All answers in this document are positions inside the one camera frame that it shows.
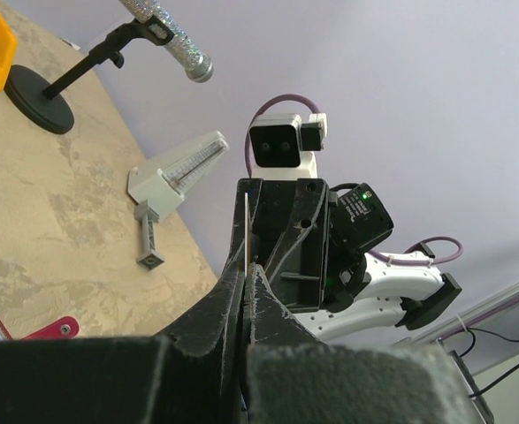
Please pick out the red leather card holder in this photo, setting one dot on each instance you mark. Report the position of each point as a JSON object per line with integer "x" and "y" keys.
{"x": 38, "y": 328}

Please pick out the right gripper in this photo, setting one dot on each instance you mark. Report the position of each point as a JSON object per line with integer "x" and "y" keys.
{"x": 293, "y": 229}

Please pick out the aluminium frame rail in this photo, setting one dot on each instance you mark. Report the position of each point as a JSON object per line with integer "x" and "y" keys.
{"x": 496, "y": 304}

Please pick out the white metronome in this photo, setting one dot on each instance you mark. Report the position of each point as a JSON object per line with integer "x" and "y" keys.
{"x": 162, "y": 183}

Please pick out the silver glitter microphone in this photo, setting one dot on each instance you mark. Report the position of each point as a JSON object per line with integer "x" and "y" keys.
{"x": 197, "y": 65}

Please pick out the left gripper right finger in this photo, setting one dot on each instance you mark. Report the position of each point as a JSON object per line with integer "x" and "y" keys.
{"x": 294, "y": 378}

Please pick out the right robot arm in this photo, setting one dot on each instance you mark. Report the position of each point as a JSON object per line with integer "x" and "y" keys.
{"x": 406, "y": 290}

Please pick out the black microphone stand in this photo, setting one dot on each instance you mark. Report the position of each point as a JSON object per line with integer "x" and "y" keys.
{"x": 42, "y": 102}

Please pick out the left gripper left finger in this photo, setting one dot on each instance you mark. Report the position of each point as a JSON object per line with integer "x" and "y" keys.
{"x": 188, "y": 372}

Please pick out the gold credit card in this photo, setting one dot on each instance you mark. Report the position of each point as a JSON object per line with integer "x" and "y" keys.
{"x": 246, "y": 233}

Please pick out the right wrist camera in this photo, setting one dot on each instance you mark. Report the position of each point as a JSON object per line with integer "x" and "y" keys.
{"x": 284, "y": 146}

